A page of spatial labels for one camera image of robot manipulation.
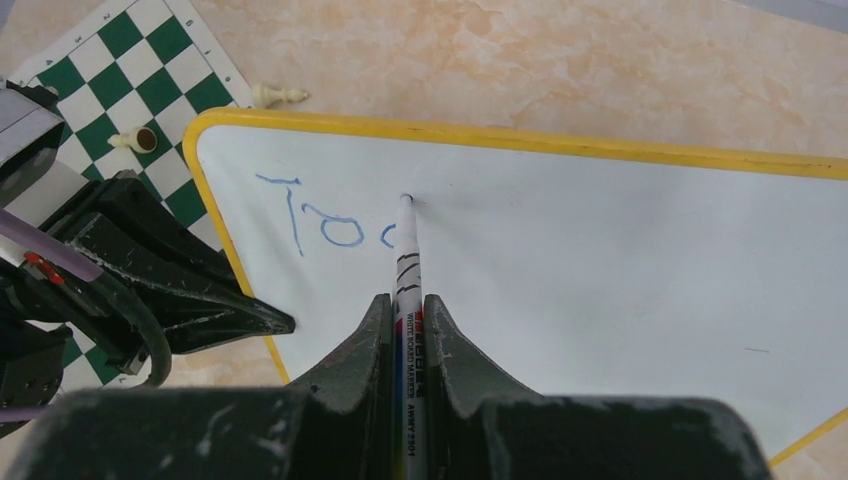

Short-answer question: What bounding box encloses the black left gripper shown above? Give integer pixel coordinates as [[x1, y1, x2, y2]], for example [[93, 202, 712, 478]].
[[1, 173, 296, 387]]

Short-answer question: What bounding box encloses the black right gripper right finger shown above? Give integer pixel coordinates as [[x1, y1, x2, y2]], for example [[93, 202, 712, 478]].
[[423, 294, 540, 479]]

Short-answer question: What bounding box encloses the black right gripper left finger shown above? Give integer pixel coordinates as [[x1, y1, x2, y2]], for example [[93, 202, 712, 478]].
[[288, 294, 394, 479]]

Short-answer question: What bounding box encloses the blue capped marker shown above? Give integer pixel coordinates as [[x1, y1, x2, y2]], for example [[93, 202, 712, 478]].
[[394, 194, 429, 479]]

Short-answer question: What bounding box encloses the yellow framed whiteboard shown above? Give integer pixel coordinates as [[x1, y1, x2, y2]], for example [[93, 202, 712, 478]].
[[183, 108, 847, 461]]

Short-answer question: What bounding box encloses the white chess pawn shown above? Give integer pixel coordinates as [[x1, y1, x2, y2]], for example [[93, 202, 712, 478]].
[[107, 126, 158, 154]]

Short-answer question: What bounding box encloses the green white chessboard mat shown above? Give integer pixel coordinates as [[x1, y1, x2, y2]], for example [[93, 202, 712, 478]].
[[7, 0, 256, 389]]

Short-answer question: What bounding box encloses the white chess piece lying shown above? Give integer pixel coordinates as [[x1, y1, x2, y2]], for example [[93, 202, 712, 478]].
[[251, 83, 310, 109]]

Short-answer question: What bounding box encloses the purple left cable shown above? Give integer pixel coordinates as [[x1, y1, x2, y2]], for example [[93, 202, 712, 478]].
[[0, 210, 104, 425]]

